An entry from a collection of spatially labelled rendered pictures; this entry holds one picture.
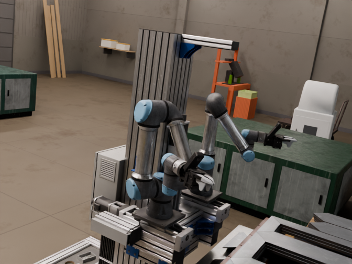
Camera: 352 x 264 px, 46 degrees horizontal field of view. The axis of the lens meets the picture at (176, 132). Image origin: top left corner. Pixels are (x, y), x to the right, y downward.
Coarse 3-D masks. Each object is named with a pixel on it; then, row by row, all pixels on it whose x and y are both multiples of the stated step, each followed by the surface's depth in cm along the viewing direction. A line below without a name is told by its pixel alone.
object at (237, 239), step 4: (240, 232) 297; (236, 236) 287; (240, 236) 288; (244, 236) 292; (232, 240) 280; (236, 240) 281; (240, 240) 282; (228, 244) 275; (232, 244) 275; (236, 244) 276
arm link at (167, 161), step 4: (164, 156) 195; (168, 156) 193; (172, 156) 192; (176, 156) 192; (164, 160) 193; (168, 160) 191; (172, 160) 189; (176, 160) 188; (164, 164) 194; (168, 164) 191; (172, 164) 188; (164, 168) 194; (168, 168) 191; (168, 172) 192; (172, 172) 191
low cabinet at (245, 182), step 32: (192, 128) 558; (256, 128) 617; (224, 160) 510; (256, 160) 487; (288, 160) 467; (320, 160) 483; (224, 192) 517; (256, 192) 492; (288, 192) 471; (320, 192) 451
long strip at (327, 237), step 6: (282, 222) 285; (288, 222) 287; (300, 228) 279; (306, 228) 281; (312, 234) 273; (318, 234) 274; (324, 234) 275; (330, 240) 267; (336, 240) 268; (342, 240) 270; (348, 246) 263
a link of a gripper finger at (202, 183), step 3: (198, 174) 174; (204, 177) 172; (198, 180) 174; (201, 180) 171; (204, 180) 170; (207, 180) 170; (210, 180) 170; (198, 183) 174; (201, 183) 172; (204, 183) 171; (207, 183) 169; (210, 183) 169; (201, 186) 172; (204, 186) 171; (201, 189) 172
